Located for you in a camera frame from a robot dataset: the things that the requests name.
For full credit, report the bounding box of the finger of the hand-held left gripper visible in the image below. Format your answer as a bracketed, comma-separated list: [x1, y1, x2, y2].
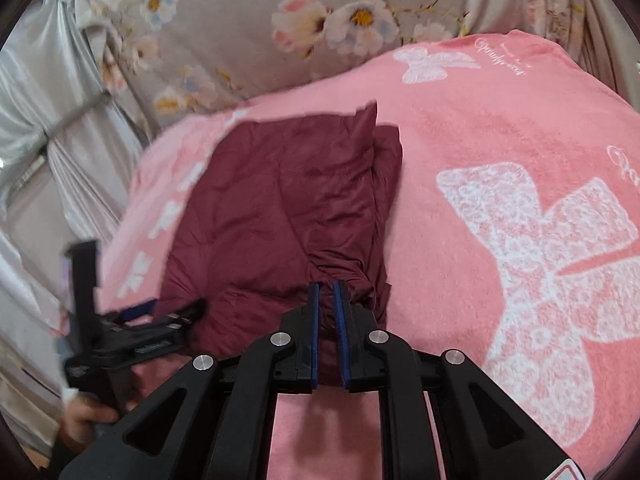
[117, 299, 160, 325]
[135, 298, 209, 343]

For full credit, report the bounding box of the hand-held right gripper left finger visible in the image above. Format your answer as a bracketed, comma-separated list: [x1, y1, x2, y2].
[59, 282, 321, 480]

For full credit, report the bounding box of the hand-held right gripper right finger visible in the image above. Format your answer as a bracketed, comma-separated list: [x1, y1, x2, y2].
[332, 280, 576, 480]

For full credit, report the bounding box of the maroon puffer jacket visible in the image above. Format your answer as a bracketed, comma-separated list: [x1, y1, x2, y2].
[159, 101, 405, 388]

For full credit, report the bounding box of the person's left hand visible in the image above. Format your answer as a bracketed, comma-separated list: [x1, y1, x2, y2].
[64, 391, 123, 455]

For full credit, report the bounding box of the grey satin curtain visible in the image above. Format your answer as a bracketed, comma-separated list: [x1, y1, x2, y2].
[0, 0, 151, 456]

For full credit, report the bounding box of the pink blanket with white bows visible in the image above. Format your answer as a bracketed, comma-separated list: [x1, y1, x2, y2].
[95, 30, 640, 480]

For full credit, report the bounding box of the grey floral bed sheet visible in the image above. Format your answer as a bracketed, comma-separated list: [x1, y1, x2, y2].
[75, 0, 596, 131]

